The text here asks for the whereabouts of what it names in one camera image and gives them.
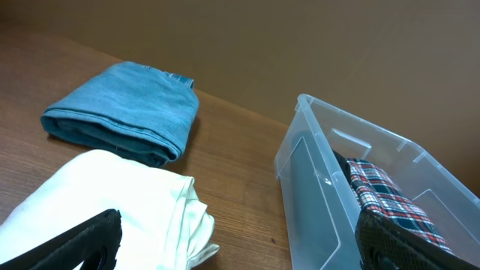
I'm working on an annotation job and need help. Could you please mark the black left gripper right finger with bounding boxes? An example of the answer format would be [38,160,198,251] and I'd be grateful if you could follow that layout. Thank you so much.
[355,209,479,270]

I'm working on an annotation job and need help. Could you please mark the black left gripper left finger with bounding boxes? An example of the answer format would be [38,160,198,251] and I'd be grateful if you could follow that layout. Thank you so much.
[1,208,122,270]

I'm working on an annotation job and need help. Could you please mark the red plaid shirt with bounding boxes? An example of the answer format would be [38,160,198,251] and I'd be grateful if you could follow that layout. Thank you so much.
[346,158,453,254]

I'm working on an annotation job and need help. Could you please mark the clear plastic storage container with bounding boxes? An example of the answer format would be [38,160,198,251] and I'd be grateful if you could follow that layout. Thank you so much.
[274,94,479,270]

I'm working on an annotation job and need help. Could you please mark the folded cream white garment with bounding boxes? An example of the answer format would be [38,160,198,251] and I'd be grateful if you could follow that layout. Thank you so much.
[1,150,219,269]

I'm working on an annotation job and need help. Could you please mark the folded blue denim jeans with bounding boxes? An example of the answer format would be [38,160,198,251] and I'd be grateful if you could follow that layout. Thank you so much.
[40,61,200,167]

